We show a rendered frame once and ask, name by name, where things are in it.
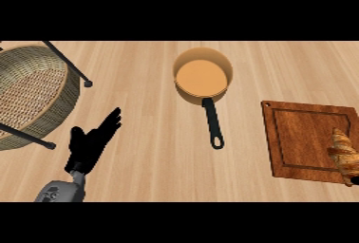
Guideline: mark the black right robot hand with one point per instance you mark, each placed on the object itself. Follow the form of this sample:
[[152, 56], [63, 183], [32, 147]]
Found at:
[[354, 181]]

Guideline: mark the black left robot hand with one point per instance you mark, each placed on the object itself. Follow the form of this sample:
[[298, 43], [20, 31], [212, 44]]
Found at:
[[88, 142]]

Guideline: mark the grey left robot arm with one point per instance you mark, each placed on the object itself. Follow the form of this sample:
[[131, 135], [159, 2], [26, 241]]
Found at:
[[65, 190]]

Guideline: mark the golden croissant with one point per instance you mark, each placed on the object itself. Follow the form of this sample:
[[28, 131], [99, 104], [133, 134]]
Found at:
[[342, 152]]

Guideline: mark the brown wooden cutting board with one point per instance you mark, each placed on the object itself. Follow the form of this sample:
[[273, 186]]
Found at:
[[303, 136]]

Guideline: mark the wicker basket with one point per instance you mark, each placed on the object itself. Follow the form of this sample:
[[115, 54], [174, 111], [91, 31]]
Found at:
[[32, 95]]

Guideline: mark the black metal basket stand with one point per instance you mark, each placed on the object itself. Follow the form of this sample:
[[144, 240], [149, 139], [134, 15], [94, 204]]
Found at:
[[69, 65]]

